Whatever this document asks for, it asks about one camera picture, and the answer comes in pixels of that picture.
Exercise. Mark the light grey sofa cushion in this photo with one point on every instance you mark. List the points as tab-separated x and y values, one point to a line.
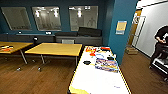
67	41

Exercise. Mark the small black flat item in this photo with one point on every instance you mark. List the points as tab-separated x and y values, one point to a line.
110	58

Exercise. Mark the red flat item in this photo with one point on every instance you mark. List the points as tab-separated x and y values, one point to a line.
105	49

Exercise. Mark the person in dark shirt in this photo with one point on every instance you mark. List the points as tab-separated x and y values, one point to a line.
161	40

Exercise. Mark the wicker crate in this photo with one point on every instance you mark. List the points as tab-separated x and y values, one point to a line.
131	50

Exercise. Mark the large interior window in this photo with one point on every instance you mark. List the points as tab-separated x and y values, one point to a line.
83	18

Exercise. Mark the yellow framed wall sign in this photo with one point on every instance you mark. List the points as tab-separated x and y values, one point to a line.
121	27

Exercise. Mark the yellow air hockey table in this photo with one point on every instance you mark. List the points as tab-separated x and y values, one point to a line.
96	78

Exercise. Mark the brown wooden door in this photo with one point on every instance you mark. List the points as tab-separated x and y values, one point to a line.
132	33

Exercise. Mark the white framed glass door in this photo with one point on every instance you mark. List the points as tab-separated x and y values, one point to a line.
140	30

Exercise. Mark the dark grey sofa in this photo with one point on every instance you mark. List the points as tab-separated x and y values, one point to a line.
86	35

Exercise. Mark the yellow wooden table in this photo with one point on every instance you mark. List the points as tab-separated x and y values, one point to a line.
13	46
55	49

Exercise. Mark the dark round stool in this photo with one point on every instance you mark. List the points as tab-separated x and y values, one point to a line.
35	40

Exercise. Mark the small interior window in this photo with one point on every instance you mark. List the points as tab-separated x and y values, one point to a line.
16	18

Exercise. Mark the black wheeled cart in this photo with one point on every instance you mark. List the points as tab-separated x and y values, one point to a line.
160	65

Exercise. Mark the medium interior window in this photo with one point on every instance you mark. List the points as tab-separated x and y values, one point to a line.
46	18

